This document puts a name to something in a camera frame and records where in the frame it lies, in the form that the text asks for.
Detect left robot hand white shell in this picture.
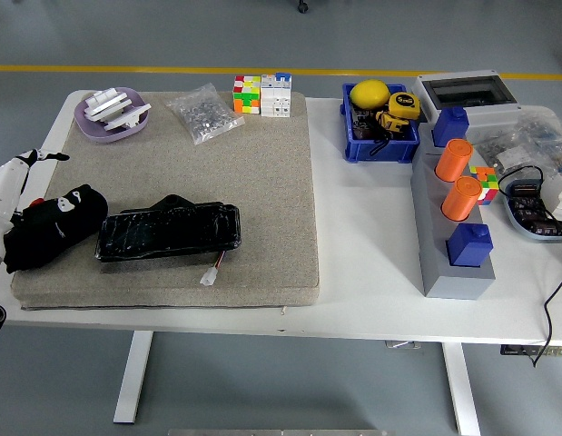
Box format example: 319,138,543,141
0,148,84,269

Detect black rag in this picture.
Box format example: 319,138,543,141
2,183,109,273

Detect black glossy panel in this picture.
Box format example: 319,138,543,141
94,193,242,263

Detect purple tray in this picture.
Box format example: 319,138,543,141
74,86,150,145

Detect clear bag of screws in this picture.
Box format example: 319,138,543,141
163,83,245,146

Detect white table leg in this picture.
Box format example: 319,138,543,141
113,331,154,426
441,342,482,436

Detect grey-brown mat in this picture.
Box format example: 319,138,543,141
10,90,321,312

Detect large colourful puzzle cube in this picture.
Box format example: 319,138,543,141
232,74,262,115

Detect brown electronic component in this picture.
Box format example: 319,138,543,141
352,110,377,140

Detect yellow ball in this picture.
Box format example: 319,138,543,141
350,79,391,109

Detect blue plastic bin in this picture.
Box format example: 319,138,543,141
339,82,421,165

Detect yellow and black tool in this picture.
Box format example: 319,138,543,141
374,108,411,135

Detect yellow tape measure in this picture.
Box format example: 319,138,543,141
387,90,421,122

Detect grey block holder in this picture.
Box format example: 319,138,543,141
409,122,497,301

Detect orange cylinder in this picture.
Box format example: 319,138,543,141
434,138,474,183
440,175,482,223

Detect blue square block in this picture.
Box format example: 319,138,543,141
432,105,469,149
446,222,494,269

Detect small colourful puzzle cube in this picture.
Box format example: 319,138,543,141
468,165,498,206

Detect clear parts bag white label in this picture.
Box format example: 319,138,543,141
466,126,538,179

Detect blue-grey tray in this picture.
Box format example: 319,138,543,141
501,178,562,244

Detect black circuit boards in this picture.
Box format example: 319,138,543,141
508,181,562,238

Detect black control box under table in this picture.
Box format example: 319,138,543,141
498,344,562,358

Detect clear bag of small parts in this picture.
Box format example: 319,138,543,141
516,104,562,181

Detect white plastic bracket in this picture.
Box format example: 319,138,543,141
102,103,153,134
83,87,134,123

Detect white connector with red wires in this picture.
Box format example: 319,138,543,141
199,249,227,287

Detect white circuit breaker blue switch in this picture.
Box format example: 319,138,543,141
260,71,293,119

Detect grey enclosure box clear lid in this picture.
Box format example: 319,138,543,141
410,68,523,128

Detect black cable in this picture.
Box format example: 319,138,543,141
497,164,562,369

